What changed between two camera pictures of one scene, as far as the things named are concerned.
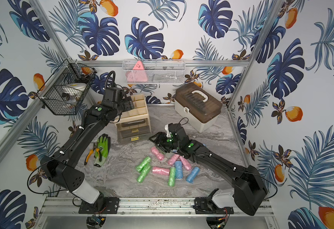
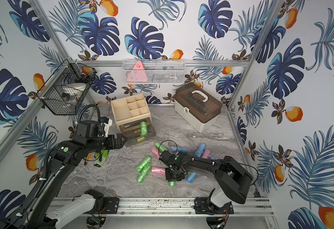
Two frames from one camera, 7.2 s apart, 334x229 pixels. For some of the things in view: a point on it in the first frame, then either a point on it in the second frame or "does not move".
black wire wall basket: (62, 93) does not move
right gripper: (159, 140) to (168, 178)
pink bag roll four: (161, 171) does not move
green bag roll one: (140, 167) does not move
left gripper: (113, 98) to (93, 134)
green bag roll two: (143, 173) does not move
